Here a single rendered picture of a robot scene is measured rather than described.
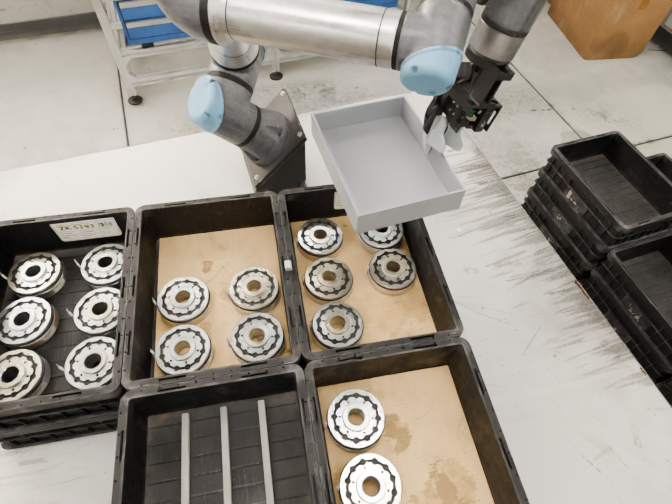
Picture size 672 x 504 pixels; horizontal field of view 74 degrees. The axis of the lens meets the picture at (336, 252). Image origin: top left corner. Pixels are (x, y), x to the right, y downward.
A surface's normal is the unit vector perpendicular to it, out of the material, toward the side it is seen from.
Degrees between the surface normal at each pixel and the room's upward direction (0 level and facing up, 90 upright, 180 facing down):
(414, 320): 0
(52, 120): 0
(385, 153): 1
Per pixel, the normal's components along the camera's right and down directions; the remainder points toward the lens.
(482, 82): -0.89, 0.15
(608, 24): 0.11, 0.82
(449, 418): 0.04, -0.57
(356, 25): -0.20, 0.12
